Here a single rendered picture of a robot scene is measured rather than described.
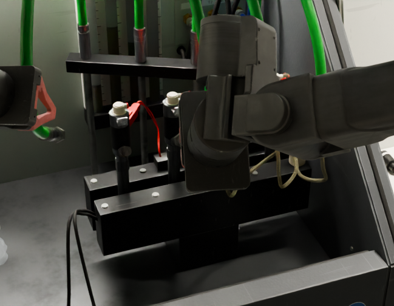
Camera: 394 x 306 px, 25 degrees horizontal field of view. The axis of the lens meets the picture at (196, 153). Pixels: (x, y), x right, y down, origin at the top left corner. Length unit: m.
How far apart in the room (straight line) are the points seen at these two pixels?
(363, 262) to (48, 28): 0.63
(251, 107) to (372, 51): 0.66
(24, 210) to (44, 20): 0.33
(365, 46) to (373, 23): 0.04
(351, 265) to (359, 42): 0.34
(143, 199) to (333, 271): 0.30
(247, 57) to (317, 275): 0.51
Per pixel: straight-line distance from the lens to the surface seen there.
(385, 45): 1.39
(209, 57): 0.81
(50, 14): 1.48
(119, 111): 1.25
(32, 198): 1.58
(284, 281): 1.23
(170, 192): 1.32
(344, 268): 1.26
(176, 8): 1.53
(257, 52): 0.79
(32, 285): 1.41
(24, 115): 0.97
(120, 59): 1.42
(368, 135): 0.74
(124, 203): 1.31
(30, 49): 1.02
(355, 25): 1.36
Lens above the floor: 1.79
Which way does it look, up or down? 35 degrees down
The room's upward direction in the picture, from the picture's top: straight up
